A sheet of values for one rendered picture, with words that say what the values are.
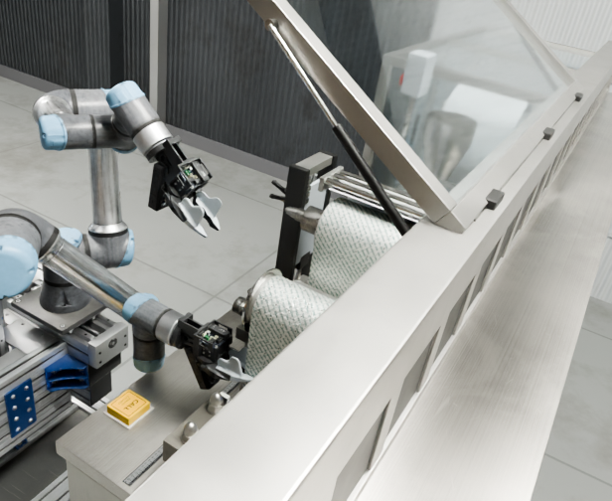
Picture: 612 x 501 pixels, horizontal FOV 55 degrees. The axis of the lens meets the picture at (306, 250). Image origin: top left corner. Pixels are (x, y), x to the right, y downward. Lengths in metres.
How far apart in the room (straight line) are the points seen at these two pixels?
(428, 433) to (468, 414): 0.07
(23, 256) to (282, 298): 0.51
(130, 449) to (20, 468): 0.96
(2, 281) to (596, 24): 3.41
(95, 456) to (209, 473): 1.01
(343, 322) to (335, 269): 0.79
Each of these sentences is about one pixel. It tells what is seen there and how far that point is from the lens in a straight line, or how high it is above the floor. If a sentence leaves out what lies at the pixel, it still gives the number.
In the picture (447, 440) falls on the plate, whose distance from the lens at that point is 0.78.
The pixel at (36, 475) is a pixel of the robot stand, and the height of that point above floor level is 0.21.
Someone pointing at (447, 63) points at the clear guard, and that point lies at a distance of 1.14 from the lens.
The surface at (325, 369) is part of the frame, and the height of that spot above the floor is 1.65.
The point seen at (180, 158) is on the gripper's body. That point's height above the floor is 1.49.
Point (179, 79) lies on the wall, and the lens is 5.31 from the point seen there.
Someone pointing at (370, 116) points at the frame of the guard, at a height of 1.76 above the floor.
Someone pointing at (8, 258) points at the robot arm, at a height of 1.32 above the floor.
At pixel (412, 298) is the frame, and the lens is 0.60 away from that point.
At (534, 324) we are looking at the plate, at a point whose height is 1.44.
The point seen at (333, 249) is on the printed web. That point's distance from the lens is 1.31.
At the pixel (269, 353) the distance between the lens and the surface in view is 1.22.
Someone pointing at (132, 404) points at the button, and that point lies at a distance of 1.47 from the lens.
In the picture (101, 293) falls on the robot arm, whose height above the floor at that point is 1.11.
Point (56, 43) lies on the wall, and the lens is 6.33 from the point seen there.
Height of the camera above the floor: 1.98
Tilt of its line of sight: 30 degrees down
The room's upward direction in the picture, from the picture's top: 9 degrees clockwise
